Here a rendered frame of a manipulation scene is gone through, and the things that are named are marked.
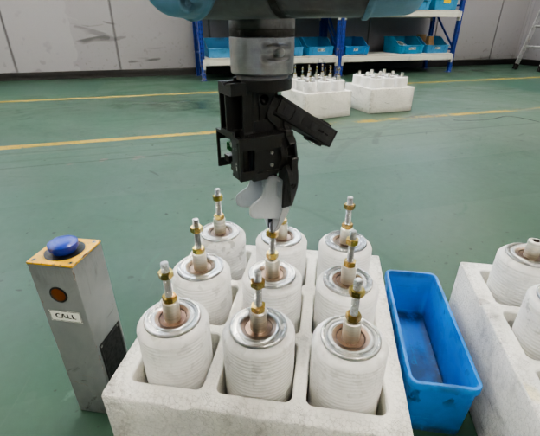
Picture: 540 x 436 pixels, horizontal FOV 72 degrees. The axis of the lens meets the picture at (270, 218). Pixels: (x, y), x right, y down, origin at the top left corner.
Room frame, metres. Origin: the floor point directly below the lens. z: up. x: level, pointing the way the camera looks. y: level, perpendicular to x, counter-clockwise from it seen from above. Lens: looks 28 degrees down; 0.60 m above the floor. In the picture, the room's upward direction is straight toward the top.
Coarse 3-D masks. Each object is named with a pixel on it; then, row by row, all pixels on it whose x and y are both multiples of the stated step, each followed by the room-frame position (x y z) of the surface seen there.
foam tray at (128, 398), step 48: (240, 288) 0.53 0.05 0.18; (384, 288) 0.53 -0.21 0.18; (384, 336) 0.42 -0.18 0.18; (144, 384) 0.33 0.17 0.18; (384, 384) 0.33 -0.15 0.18; (144, 432) 0.31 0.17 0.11; (192, 432) 0.30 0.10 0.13; (240, 432) 0.29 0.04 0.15; (288, 432) 0.28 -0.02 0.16; (336, 432) 0.27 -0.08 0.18; (384, 432) 0.27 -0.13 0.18
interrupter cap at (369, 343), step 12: (324, 324) 0.36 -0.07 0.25; (336, 324) 0.36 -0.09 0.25; (372, 324) 0.36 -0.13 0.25; (324, 336) 0.34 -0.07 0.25; (336, 336) 0.35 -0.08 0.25; (360, 336) 0.35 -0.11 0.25; (372, 336) 0.34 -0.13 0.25; (336, 348) 0.32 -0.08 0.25; (348, 348) 0.32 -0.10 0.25; (360, 348) 0.32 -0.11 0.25; (372, 348) 0.32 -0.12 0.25; (348, 360) 0.31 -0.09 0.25; (360, 360) 0.31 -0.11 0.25
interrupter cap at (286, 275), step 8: (256, 264) 0.50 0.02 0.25; (264, 264) 0.50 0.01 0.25; (280, 264) 0.50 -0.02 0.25; (288, 264) 0.50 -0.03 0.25; (248, 272) 0.48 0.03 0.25; (264, 272) 0.48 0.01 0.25; (280, 272) 0.48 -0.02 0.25; (288, 272) 0.48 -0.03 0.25; (272, 280) 0.46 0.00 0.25; (280, 280) 0.46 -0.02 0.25; (288, 280) 0.46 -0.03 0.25; (272, 288) 0.44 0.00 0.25
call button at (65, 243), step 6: (54, 240) 0.45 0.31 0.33; (60, 240) 0.45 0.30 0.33; (66, 240) 0.45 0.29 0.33; (72, 240) 0.45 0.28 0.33; (78, 240) 0.46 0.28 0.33; (48, 246) 0.44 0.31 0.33; (54, 246) 0.44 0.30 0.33; (60, 246) 0.44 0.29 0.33; (66, 246) 0.44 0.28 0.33; (72, 246) 0.44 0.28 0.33; (54, 252) 0.43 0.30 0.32; (60, 252) 0.43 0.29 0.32; (66, 252) 0.43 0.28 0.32; (72, 252) 0.44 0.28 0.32
